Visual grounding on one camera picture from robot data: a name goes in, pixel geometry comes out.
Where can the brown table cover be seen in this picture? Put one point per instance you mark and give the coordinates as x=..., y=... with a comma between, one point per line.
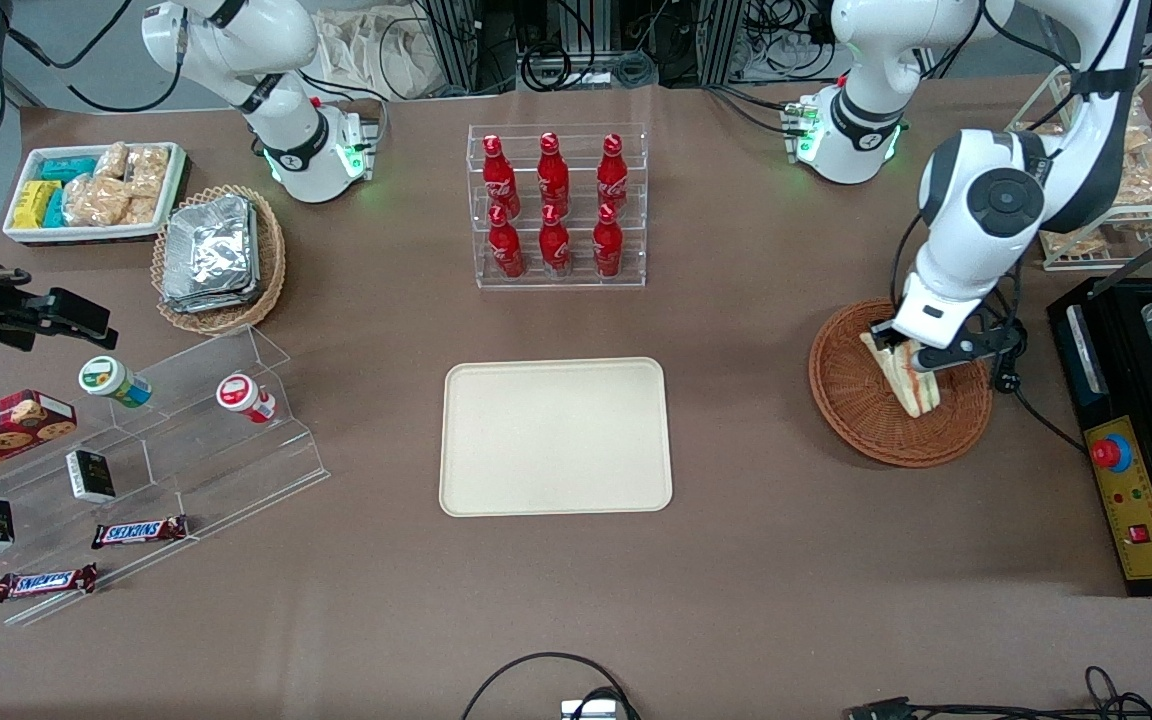
x=786, y=580

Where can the bagged fried snack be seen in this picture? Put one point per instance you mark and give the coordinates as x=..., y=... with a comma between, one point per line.
x=1146, y=188
x=1151, y=125
x=1071, y=243

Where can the clear acrylic bottle rack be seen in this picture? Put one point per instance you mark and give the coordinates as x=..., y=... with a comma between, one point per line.
x=576, y=283

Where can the green lid white cup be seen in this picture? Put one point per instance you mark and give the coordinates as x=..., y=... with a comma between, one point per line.
x=104, y=377

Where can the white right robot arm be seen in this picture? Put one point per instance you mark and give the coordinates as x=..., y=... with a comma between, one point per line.
x=236, y=40

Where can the clear rice cracker bag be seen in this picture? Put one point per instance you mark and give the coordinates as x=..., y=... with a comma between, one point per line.
x=112, y=160
x=141, y=210
x=148, y=170
x=96, y=202

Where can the black machine with yellow panel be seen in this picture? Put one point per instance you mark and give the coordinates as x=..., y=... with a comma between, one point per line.
x=1136, y=500

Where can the red cola bottle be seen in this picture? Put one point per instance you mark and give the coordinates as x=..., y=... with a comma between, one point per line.
x=499, y=180
x=507, y=252
x=555, y=250
x=553, y=178
x=613, y=176
x=608, y=250

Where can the stack of foil containers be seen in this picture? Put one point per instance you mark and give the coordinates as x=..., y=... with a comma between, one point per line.
x=208, y=255

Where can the round brown wicker basket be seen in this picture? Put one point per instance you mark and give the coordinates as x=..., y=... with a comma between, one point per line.
x=866, y=430

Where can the oval light wicker basket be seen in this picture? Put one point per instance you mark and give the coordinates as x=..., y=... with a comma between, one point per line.
x=271, y=270

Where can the snickers chocolate bar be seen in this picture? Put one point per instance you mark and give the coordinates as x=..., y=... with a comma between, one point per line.
x=46, y=583
x=139, y=532

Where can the beige cloth bag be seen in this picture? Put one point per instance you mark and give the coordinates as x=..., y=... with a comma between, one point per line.
x=386, y=55

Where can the white rectangular snack tray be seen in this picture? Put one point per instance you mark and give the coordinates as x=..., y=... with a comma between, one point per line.
x=26, y=235

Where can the red emergency stop button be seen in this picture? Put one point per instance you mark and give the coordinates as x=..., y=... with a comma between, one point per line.
x=1112, y=453

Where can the teal snack packet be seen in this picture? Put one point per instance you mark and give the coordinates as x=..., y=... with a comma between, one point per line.
x=66, y=168
x=56, y=212

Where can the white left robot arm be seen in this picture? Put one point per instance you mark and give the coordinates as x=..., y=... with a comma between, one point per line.
x=866, y=60

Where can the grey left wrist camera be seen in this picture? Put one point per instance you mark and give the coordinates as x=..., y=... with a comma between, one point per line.
x=966, y=352

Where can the triangle sandwich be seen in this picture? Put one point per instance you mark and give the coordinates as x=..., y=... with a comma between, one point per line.
x=908, y=388

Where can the red lid white cup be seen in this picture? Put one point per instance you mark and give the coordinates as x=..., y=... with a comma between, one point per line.
x=238, y=393

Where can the small grey device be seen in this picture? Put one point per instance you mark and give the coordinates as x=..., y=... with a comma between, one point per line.
x=591, y=710

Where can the yellow snack packet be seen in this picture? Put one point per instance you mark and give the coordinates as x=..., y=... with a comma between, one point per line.
x=34, y=203

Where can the aluminium frame post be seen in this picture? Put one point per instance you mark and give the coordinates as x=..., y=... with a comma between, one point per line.
x=456, y=40
x=729, y=40

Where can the beige plastic tray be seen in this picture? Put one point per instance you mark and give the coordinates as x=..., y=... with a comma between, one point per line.
x=546, y=440

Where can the clear acrylic stepped display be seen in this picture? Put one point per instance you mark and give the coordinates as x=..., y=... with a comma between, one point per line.
x=236, y=470

